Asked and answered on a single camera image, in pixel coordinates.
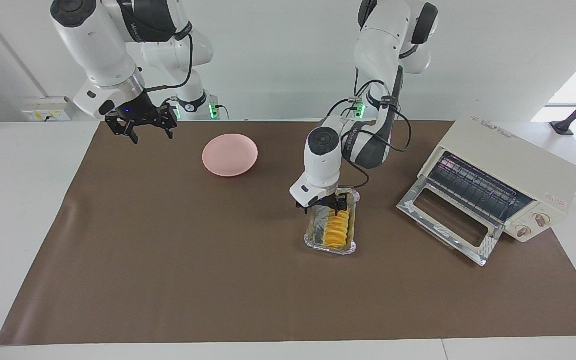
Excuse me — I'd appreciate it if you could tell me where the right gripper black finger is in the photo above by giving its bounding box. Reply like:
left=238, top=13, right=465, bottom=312
left=160, top=104, right=179, bottom=140
left=105, top=120, right=140, bottom=145

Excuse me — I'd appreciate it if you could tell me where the sliced golden bread loaf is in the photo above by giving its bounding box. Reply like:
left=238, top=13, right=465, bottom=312
left=323, top=210, right=351, bottom=251

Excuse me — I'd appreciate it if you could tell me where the aluminium foil tray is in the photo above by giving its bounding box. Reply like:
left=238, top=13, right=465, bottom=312
left=304, top=187, right=361, bottom=256

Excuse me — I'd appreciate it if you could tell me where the glass oven door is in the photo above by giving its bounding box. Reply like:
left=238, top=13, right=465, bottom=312
left=396, top=180, right=506, bottom=267

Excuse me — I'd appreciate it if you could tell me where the cream toaster oven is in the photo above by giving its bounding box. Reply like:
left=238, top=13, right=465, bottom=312
left=418, top=114, right=576, bottom=244

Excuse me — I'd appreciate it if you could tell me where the pink round plate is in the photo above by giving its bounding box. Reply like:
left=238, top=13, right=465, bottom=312
left=202, top=133, right=259, bottom=177

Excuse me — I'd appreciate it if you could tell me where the brown table mat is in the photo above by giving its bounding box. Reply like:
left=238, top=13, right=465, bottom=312
left=0, top=120, right=576, bottom=347

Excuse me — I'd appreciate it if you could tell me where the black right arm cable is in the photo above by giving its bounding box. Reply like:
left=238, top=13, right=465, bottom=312
left=143, top=20, right=195, bottom=94

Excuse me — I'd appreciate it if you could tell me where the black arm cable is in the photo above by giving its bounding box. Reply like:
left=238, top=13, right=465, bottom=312
left=340, top=67, right=414, bottom=190
left=143, top=20, right=195, bottom=94

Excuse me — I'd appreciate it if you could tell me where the white wall socket box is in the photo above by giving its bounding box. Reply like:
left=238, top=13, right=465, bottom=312
left=22, top=96, right=76, bottom=122

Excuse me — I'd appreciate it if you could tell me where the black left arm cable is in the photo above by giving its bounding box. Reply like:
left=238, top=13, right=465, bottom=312
left=340, top=67, right=414, bottom=190

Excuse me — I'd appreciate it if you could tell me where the black base cable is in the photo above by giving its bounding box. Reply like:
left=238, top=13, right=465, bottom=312
left=325, top=96, right=361, bottom=119

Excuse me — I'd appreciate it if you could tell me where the white wall cable duct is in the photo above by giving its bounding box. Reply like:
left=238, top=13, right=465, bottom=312
left=0, top=0, right=49, bottom=99

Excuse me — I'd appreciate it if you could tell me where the metal oven wire rack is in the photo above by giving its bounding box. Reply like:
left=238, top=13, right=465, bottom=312
left=427, top=152, right=536, bottom=226

